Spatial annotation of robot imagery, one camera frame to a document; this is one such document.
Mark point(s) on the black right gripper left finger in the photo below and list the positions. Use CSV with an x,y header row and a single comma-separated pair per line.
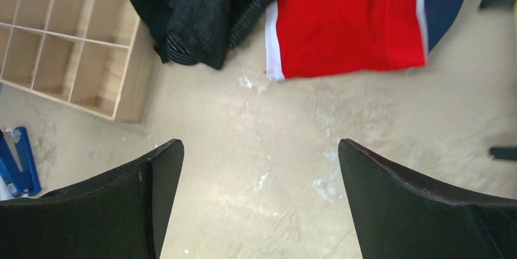
x,y
120,213

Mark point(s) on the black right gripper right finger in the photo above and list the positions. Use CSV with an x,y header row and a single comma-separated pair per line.
x,y
401,213

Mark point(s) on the black striped underwear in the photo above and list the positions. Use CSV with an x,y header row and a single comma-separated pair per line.
x,y
189,32

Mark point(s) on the red white blue underwear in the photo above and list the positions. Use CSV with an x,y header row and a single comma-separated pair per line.
x,y
313,38

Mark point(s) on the blue marker pen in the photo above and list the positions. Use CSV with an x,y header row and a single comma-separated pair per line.
x,y
19,176

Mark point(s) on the wooden compartment tray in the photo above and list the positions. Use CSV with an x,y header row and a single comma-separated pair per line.
x,y
93,55

